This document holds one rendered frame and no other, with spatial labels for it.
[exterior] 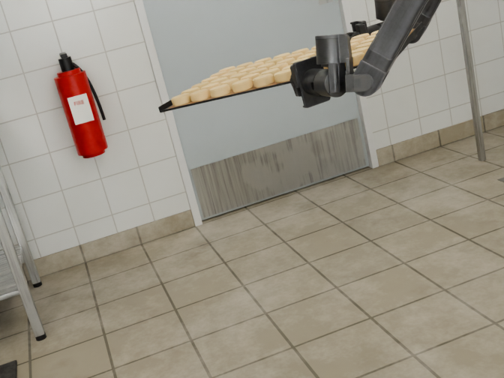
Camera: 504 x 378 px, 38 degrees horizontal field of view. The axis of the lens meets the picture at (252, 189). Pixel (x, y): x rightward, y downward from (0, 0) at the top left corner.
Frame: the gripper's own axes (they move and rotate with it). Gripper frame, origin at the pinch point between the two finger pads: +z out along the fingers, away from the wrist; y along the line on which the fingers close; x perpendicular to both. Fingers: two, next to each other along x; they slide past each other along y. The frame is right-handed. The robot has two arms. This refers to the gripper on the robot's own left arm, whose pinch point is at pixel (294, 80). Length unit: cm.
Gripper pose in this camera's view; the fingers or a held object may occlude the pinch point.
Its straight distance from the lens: 168.8
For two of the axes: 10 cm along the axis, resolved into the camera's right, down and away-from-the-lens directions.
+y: 2.6, 9.3, 2.8
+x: 8.8, -3.4, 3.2
